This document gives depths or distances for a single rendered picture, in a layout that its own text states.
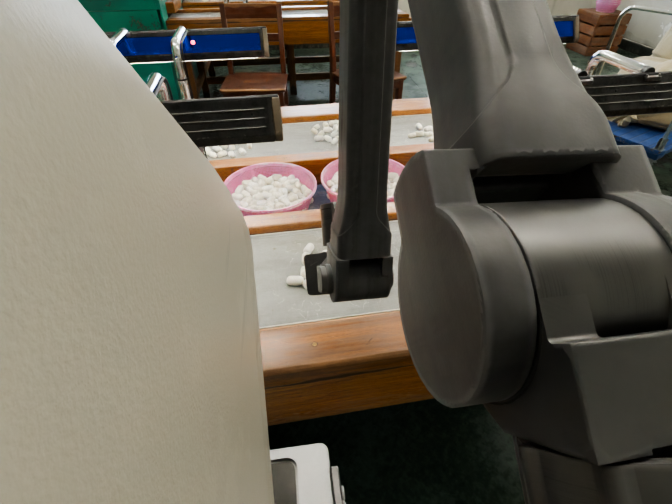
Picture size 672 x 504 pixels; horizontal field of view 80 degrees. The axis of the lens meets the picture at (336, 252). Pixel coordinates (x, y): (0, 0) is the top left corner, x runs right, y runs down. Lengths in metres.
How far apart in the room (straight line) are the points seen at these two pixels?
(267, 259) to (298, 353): 0.29
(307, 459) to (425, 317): 0.20
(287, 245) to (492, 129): 0.83
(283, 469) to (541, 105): 0.29
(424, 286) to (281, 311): 0.67
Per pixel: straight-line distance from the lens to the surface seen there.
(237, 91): 2.92
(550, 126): 0.18
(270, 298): 0.85
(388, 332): 0.76
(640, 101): 1.05
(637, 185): 0.21
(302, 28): 3.47
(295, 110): 1.67
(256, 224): 1.01
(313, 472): 0.34
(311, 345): 0.73
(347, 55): 0.41
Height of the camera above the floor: 1.35
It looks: 40 degrees down
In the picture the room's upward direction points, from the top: straight up
